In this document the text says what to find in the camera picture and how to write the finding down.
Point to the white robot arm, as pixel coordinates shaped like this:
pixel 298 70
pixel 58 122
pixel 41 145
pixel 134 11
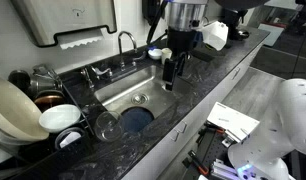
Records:
pixel 185 13

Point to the large cream plate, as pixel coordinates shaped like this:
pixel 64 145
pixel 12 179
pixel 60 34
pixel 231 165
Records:
pixel 16 110

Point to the shiny metal utensil holder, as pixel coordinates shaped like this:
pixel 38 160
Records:
pixel 44 78

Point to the white paper towel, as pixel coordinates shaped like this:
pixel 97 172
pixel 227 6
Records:
pixel 80 39

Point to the aluminium extrusion rail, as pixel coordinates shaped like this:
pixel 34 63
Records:
pixel 223 171

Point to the small white bowl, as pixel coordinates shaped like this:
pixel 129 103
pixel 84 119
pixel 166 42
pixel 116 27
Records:
pixel 155 54

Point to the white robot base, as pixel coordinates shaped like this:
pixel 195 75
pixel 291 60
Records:
pixel 279 133

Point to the white ceramic bowl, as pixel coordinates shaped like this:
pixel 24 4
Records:
pixel 59 117

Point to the chrome side sprayer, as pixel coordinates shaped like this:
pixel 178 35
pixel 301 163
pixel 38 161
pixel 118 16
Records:
pixel 87 77

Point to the blue sponge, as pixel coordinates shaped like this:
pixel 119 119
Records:
pixel 153 48

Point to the stainless steel sink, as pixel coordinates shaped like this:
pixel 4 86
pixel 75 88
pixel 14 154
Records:
pixel 149 88

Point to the black wall soap dispenser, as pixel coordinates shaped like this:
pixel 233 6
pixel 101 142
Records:
pixel 152 11

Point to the black orange clamp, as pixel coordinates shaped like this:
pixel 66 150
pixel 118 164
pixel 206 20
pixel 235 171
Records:
pixel 198 162

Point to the dark blue plate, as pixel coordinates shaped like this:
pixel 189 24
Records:
pixel 137 119

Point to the black coffee machine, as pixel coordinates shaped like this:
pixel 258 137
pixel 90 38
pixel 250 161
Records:
pixel 235 25

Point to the steel paper towel dispenser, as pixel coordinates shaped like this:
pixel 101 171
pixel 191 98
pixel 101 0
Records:
pixel 64 16

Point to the black dish rack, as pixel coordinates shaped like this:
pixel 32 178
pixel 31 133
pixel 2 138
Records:
pixel 76 146

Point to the round sink drain strainer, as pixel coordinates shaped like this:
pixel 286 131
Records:
pixel 139 98

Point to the steel pot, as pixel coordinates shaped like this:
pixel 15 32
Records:
pixel 19 81

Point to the white mug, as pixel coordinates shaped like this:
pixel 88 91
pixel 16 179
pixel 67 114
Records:
pixel 166 55

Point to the clear glass cup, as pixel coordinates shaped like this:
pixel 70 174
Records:
pixel 108 126

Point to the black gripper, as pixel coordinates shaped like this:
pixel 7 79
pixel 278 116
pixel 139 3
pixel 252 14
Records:
pixel 180 40

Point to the white cardboard box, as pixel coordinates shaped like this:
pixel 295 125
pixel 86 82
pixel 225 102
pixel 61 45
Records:
pixel 233 121

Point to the black cup with white inside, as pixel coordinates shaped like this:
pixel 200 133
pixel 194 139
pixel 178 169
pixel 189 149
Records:
pixel 69 138

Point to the copper brown bowl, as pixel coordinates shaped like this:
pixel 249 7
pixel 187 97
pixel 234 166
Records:
pixel 49 101

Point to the chrome gooseneck faucet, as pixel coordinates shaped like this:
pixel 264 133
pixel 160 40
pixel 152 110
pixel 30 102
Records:
pixel 125 46

